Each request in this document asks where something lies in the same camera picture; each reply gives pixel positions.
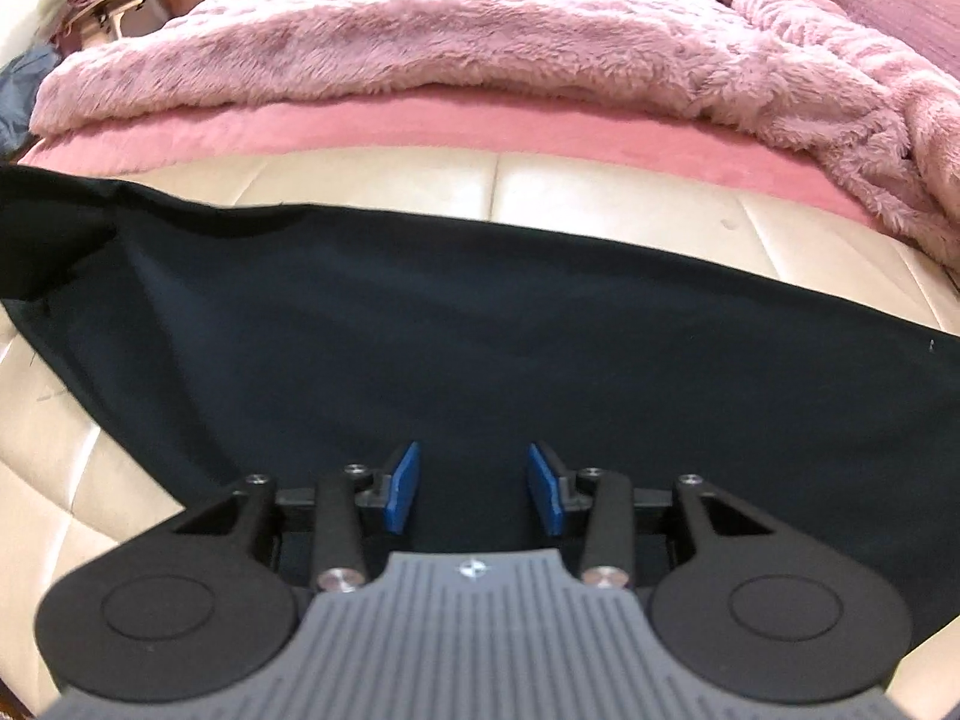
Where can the blue cloth pile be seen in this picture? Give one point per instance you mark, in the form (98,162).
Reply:
(26,97)

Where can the cream quilted leather bench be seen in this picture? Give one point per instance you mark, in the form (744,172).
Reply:
(337,180)

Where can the pink fluffy blanket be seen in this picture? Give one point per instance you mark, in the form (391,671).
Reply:
(450,30)

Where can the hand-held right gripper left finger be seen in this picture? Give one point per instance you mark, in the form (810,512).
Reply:
(400,487)

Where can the pink bed sheet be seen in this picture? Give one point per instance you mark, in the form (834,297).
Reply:
(375,131)

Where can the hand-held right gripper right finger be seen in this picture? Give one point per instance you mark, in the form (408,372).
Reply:
(545,487)

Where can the black pants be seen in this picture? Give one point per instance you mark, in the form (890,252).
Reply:
(450,352)

